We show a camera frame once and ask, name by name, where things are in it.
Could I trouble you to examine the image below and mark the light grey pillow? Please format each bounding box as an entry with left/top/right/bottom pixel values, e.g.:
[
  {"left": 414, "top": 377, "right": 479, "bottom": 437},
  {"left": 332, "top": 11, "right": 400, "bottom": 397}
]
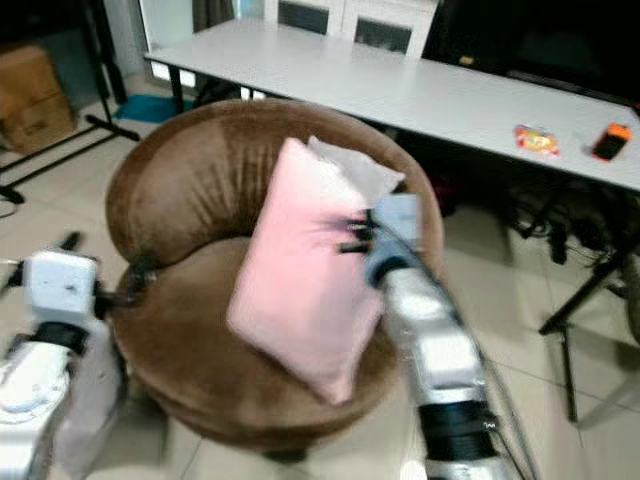
[
  {"left": 54, "top": 328, "right": 128, "bottom": 480},
  {"left": 307, "top": 136, "right": 407, "bottom": 203}
]

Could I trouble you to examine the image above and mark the pink pillow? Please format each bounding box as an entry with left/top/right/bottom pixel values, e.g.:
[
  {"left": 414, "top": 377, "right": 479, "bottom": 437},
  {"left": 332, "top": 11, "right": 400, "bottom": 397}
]
[{"left": 225, "top": 136, "right": 393, "bottom": 408}]

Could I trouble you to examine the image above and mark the brown round velvet sofa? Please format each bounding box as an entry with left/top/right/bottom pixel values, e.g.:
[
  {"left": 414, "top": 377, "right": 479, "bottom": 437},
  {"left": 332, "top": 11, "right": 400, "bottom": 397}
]
[{"left": 104, "top": 97, "right": 447, "bottom": 458}]

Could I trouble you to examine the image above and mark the teal floor mat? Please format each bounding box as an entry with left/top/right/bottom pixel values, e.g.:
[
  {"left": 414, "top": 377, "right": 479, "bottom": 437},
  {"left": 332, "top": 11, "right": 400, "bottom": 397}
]
[{"left": 114, "top": 94, "right": 183, "bottom": 125}]

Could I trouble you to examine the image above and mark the small printed cardboard box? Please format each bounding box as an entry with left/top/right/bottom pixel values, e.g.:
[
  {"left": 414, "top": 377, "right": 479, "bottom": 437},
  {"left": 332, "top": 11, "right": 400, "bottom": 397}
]
[{"left": 4, "top": 94, "right": 80, "bottom": 155}]

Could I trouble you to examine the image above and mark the long white table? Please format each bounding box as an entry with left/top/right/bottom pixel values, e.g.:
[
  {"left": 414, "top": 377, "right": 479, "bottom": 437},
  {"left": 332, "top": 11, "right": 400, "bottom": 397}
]
[{"left": 144, "top": 17, "right": 640, "bottom": 195}]

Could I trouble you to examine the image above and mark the large plain cardboard box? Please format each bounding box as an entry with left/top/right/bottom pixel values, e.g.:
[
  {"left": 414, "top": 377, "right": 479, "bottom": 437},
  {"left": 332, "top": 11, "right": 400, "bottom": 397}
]
[{"left": 0, "top": 44, "right": 68, "bottom": 128}]

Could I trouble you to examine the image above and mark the red yellow snack packet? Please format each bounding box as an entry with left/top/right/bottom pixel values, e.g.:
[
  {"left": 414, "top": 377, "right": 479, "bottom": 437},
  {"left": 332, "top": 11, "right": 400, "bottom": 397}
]
[{"left": 512, "top": 123, "right": 562, "bottom": 158}]

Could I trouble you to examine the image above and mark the white glass-door cabinet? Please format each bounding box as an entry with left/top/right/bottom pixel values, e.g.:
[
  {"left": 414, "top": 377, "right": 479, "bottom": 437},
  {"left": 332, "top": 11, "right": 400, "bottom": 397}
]
[{"left": 263, "top": 0, "right": 440, "bottom": 58}]

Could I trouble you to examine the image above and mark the black metal table leg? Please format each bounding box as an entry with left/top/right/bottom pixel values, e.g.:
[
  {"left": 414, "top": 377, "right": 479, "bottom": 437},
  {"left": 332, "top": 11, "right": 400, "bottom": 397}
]
[{"left": 538, "top": 248, "right": 640, "bottom": 425}]

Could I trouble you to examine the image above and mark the black television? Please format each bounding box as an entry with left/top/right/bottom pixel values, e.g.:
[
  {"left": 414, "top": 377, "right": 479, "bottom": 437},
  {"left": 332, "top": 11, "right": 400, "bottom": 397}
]
[{"left": 421, "top": 0, "right": 640, "bottom": 108}]

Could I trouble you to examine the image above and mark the dark grey curtain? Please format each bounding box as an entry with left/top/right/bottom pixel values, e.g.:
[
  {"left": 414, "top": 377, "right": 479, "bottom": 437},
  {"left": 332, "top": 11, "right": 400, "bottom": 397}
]
[{"left": 189, "top": 0, "right": 238, "bottom": 33}]

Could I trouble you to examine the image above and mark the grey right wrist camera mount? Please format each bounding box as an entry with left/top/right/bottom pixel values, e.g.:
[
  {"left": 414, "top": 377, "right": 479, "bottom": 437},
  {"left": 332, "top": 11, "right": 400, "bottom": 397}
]
[{"left": 363, "top": 192, "right": 424, "bottom": 288}]

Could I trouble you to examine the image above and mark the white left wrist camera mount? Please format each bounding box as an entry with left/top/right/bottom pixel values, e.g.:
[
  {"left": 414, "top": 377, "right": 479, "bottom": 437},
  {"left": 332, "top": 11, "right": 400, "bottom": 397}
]
[{"left": 24, "top": 249, "right": 101, "bottom": 325}]

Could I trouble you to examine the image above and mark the black cable tangle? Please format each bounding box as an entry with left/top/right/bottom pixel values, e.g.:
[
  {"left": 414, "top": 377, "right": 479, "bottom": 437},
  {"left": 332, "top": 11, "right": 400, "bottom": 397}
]
[{"left": 500, "top": 190, "right": 626, "bottom": 269}]

